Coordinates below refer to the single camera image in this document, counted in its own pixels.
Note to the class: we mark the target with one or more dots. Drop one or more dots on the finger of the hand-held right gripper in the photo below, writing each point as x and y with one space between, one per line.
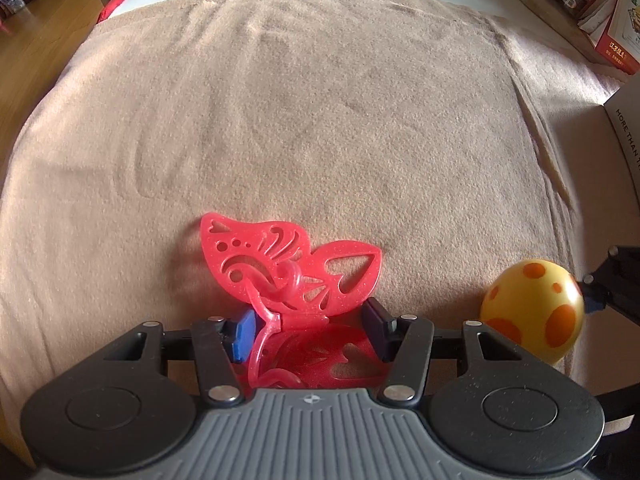
620 285

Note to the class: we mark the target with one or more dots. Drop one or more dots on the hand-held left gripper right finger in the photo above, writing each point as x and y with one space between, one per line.
376 330

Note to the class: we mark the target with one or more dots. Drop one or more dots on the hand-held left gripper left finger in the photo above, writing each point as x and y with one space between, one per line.
245 336

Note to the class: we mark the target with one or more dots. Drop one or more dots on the pink plastic butterfly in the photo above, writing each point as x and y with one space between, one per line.
280 260

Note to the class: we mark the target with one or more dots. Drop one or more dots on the yellow orange-spotted toy egg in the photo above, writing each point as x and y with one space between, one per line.
530 305

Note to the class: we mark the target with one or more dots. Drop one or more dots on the white cardboard box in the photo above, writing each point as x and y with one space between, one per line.
625 145

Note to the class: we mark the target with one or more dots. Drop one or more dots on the brown cloth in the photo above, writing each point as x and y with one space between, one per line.
310 125

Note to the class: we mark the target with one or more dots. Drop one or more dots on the red gift box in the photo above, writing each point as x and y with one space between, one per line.
615 25

